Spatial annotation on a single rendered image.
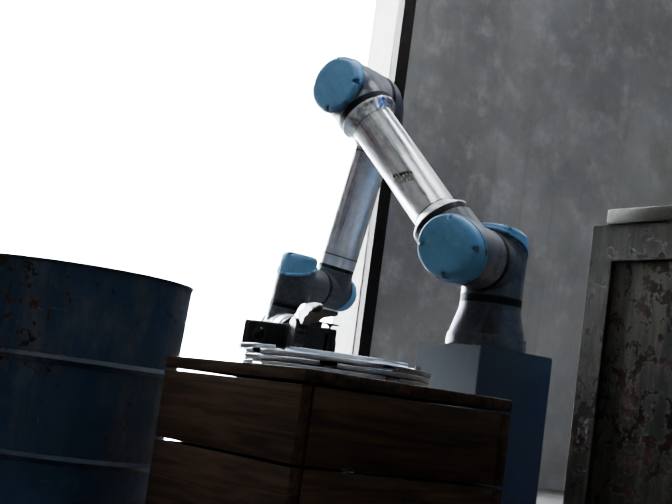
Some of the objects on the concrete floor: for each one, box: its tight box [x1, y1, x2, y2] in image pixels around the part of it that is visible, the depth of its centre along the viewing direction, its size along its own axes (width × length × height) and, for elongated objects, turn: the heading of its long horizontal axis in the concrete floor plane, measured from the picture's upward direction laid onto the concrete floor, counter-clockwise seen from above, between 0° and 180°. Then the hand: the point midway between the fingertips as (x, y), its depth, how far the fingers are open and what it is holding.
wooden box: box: [145, 356, 513, 504], centre depth 191 cm, size 40×38×35 cm
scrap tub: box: [0, 253, 194, 504], centre depth 221 cm, size 42×42×48 cm
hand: (310, 342), depth 217 cm, fingers open, 12 cm apart
